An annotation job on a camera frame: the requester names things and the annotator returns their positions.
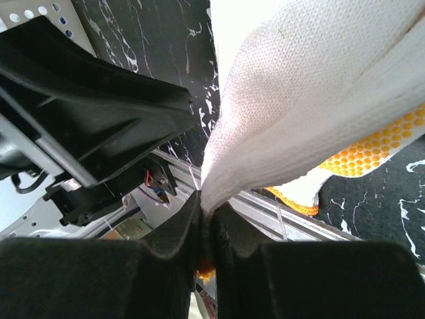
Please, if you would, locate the white plastic storage basket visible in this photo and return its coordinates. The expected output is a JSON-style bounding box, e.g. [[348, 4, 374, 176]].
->
[[1, 0, 97, 57]]

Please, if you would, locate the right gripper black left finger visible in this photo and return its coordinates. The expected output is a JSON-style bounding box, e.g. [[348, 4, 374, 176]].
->
[[1, 191, 201, 318]]

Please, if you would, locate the aluminium front rail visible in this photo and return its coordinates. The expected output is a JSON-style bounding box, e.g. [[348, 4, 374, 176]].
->
[[76, 149, 363, 243]]

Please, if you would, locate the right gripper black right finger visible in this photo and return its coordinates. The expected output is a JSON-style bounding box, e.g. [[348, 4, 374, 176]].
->
[[213, 204, 424, 318]]

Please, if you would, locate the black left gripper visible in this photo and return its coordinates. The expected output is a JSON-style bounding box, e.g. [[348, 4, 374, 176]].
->
[[1, 19, 195, 226]]

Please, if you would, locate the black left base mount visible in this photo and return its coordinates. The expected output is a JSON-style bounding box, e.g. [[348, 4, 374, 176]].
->
[[141, 154, 177, 207]]

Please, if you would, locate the white glove orange cuff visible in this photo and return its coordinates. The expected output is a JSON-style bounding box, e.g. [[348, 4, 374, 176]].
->
[[197, 0, 425, 280]]

